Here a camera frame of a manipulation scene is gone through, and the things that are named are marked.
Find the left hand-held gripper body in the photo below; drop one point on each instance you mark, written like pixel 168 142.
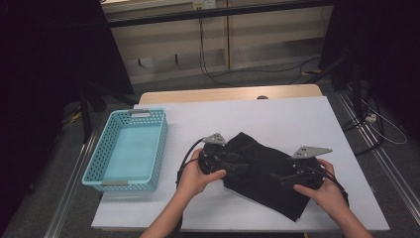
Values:
pixel 214 139

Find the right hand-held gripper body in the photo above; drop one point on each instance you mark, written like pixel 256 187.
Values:
pixel 308 152

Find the black shorts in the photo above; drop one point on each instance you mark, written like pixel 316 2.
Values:
pixel 264 185

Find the light blue plastic basket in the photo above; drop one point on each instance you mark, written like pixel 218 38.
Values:
pixel 132 152

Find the person's right hand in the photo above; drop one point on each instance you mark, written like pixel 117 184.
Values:
pixel 330 198

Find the person's left hand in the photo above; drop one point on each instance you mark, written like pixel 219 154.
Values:
pixel 191 181

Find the wooden table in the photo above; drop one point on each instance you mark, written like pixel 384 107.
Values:
pixel 198 95

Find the dark round table grommet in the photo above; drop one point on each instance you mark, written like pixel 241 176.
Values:
pixel 262 97

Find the white power plug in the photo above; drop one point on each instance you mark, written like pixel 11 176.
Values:
pixel 370 118

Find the black stand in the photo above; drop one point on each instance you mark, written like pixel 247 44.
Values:
pixel 86 122
pixel 356 86

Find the beige cabinet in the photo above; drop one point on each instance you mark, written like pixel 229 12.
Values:
pixel 274 29

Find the black horizontal bar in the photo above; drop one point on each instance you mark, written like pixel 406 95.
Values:
pixel 214 12

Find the black curtain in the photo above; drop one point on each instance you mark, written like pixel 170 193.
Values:
pixel 389 49
pixel 39 82

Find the yellow floor tape strip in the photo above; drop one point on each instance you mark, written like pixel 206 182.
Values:
pixel 76 117

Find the aluminium floor rail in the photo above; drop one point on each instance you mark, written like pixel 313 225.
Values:
pixel 389 167
pixel 71 188

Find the white wall socket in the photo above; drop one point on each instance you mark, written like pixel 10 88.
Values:
pixel 204 4

